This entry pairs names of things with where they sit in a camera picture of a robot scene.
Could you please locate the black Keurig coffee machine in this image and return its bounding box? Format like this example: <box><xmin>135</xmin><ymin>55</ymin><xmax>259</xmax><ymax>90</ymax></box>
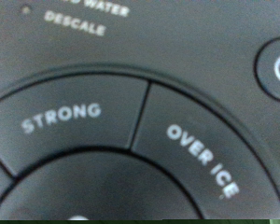
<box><xmin>0</xmin><ymin>0</ymin><xmax>280</xmax><ymax>222</ymax></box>

